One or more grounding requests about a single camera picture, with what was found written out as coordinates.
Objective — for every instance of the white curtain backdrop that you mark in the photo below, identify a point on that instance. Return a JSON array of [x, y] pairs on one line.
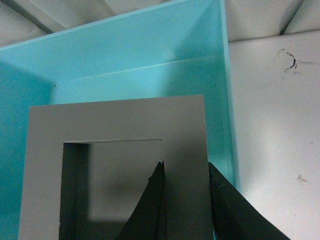
[[22, 20]]

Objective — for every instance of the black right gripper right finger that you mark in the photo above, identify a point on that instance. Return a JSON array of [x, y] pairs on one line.
[[233, 217]]

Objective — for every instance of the light blue plastic box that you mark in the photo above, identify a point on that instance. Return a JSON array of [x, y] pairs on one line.
[[176, 48]]

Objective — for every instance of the gray cube with square hole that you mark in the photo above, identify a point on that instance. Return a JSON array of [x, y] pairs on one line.
[[88, 164]]

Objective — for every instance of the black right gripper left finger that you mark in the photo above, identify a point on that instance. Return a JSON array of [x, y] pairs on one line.
[[148, 220]]

